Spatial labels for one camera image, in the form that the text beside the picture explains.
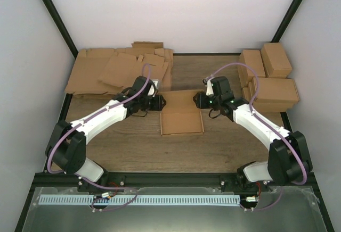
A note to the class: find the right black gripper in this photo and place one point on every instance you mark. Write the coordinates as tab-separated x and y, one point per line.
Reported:
200	103

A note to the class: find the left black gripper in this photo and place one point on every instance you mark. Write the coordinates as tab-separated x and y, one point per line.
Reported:
157	106

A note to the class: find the cardboard box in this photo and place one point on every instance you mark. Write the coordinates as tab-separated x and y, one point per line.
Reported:
180	116

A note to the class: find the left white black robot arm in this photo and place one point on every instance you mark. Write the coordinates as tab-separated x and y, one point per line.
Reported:
69	140

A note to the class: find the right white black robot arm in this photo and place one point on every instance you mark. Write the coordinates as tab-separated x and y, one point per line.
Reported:
288	159

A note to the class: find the folded box front bottom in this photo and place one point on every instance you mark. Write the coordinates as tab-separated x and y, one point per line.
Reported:
265	107

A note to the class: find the folded box back middle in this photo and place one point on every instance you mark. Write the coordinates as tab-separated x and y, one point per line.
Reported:
252	58

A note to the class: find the folded box front top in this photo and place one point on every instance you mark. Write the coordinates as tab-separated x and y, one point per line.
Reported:
274	90

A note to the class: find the folded box back right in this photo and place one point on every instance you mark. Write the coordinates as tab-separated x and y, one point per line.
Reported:
275	61

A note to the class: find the stack of flat cardboard sheets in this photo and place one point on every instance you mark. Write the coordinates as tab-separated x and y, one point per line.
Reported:
103	72

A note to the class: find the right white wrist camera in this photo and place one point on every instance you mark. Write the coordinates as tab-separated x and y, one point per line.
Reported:
209	86

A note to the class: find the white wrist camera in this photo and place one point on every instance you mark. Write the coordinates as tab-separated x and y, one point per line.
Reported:
154	87
209	86

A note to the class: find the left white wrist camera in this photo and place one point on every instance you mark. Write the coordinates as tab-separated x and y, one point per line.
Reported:
154	87

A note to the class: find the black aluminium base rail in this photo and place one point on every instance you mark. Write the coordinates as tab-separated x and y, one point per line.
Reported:
227	182

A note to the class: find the right black frame post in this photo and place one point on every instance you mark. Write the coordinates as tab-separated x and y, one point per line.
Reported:
291	11

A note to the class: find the black frame post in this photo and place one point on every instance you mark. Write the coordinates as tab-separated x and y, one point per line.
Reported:
291	11
52	10

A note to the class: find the light blue slotted cable duct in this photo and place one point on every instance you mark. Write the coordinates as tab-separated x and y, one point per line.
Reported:
142	200

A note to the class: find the left black frame post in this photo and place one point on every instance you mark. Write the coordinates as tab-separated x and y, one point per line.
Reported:
52	10

